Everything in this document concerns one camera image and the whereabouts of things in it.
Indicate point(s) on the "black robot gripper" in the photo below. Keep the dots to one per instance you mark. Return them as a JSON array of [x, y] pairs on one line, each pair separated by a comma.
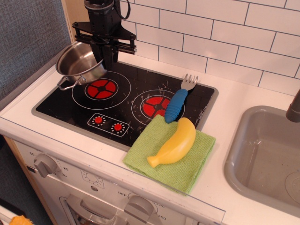
[[104, 27]]

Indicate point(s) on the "silver steel pot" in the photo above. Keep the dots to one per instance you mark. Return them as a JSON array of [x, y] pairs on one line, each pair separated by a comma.
[[78, 66]]

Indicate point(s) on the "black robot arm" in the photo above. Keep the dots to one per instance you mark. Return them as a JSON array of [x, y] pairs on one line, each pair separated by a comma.
[[105, 4]]

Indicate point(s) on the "black toy stove top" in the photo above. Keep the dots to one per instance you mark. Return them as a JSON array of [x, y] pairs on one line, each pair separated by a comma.
[[114, 109]]

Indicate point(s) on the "yellow toy banana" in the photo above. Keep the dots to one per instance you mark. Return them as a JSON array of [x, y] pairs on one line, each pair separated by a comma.
[[177, 146]]

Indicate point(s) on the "grey timer knob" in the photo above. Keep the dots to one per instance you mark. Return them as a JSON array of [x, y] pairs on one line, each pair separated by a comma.
[[45, 165]]

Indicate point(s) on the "green cloth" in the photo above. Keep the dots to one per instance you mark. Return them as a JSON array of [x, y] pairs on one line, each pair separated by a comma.
[[179, 176]]

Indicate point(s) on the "grey oven knob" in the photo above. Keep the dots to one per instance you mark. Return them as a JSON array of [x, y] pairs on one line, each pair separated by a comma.
[[139, 208]]

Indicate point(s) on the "grey sink basin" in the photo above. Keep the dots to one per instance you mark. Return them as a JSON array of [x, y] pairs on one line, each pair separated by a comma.
[[263, 163]]

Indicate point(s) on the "orange black object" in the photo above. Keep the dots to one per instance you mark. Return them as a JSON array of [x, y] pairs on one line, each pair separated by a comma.
[[20, 220]]

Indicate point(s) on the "grey faucet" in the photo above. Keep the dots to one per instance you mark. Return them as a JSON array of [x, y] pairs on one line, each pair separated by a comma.
[[293, 112]]

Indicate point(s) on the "wooden side post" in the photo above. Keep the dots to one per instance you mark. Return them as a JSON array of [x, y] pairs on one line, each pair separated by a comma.
[[74, 11]]

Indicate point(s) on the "blue handled fork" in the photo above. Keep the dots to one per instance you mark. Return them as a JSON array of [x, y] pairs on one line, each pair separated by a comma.
[[175, 105]]

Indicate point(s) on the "grey oven door handle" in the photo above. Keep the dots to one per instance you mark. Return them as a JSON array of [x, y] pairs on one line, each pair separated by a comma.
[[93, 211]]

